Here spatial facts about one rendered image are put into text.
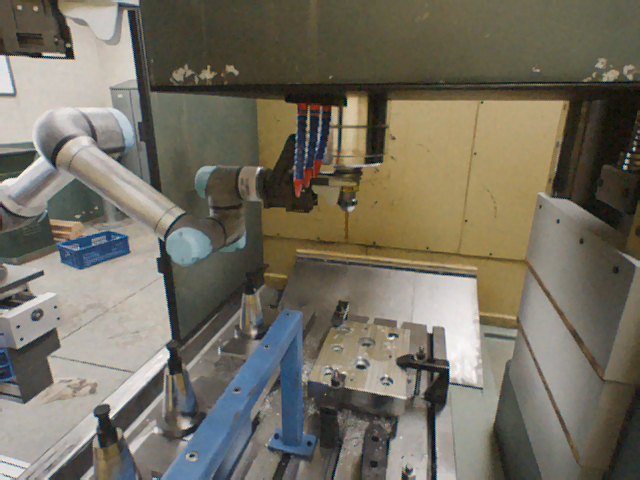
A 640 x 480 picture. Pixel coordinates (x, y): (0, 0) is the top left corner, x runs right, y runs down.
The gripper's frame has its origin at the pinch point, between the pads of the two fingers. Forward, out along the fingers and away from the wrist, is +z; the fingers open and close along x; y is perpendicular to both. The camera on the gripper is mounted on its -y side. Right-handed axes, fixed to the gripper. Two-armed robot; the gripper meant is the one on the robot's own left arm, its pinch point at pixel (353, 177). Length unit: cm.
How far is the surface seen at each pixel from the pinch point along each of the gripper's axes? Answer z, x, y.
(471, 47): 17.7, 32.5, -18.9
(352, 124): 1.1, 7.7, -10.7
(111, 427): -14, 55, 16
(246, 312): -14.6, 23.5, 20.5
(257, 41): -5.6, 32.5, -20.7
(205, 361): -63, -32, 79
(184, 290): -66, -30, 47
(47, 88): -462, -343, -47
